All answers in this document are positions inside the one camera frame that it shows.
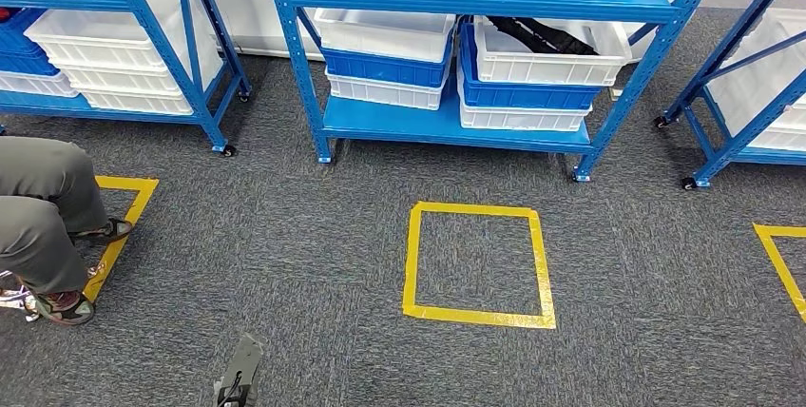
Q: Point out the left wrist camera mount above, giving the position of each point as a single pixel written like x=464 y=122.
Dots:
x=242 y=366

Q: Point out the black parts in crate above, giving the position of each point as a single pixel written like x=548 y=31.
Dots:
x=541 y=35

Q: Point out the yellow floor tape square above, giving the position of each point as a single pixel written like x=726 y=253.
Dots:
x=412 y=265
x=777 y=259
x=132 y=202

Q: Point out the stacked white plastic crates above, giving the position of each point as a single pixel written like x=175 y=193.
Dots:
x=755 y=76
x=113 y=45

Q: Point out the person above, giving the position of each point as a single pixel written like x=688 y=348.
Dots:
x=44 y=228

